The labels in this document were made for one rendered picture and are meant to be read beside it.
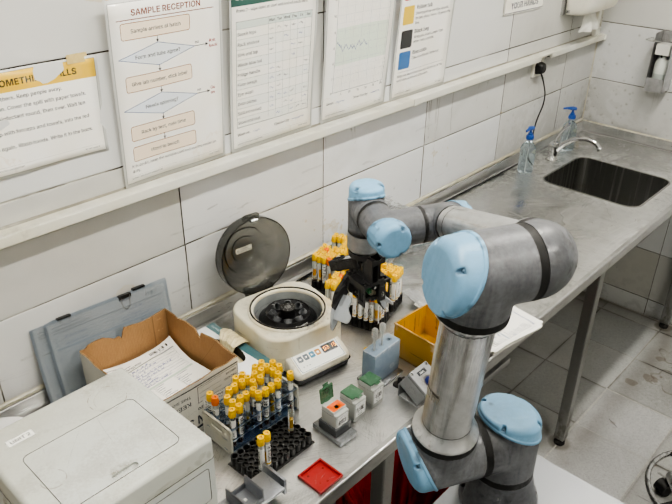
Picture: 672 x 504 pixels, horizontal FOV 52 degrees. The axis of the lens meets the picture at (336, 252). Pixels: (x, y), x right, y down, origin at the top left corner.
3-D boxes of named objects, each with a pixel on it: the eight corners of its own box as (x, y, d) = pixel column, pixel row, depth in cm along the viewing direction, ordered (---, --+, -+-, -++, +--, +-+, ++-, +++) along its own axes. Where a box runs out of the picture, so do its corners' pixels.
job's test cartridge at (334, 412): (336, 436, 154) (336, 415, 151) (321, 426, 157) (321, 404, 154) (348, 427, 157) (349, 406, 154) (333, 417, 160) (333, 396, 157)
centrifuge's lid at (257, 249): (217, 226, 175) (202, 219, 181) (230, 314, 184) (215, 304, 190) (287, 205, 186) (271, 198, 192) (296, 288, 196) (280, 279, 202)
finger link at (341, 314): (335, 338, 151) (355, 302, 150) (320, 324, 155) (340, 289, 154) (344, 341, 153) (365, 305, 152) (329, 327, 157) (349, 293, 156)
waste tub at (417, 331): (430, 377, 175) (434, 345, 170) (391, 353, 183) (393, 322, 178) (463, 355, 183) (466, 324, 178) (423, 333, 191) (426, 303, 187)
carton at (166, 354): (155, 462, 149) (147, 408, 142) (86, 400, 166) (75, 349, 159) (243, 405, 165) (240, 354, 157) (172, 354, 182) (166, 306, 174)
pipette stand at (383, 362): (378, 392, 170) (380, 360, 165) (356, 380, 174) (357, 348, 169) (402, 373, 176) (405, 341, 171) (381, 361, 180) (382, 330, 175)
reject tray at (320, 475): (320, 495, 142) (320, 492, 141) (297, 477, 146) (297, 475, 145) (343, 477, 146) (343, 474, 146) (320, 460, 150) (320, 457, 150)
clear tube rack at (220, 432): (232, 456, 151) (230, 431, 147) (203, 433, 156) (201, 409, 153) (299, 409, 164) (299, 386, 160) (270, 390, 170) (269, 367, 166)
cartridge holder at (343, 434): (340, 447, 153) (341, 435, 152) (312, 427, 159) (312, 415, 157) (357, 435, 157) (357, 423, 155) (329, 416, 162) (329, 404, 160)
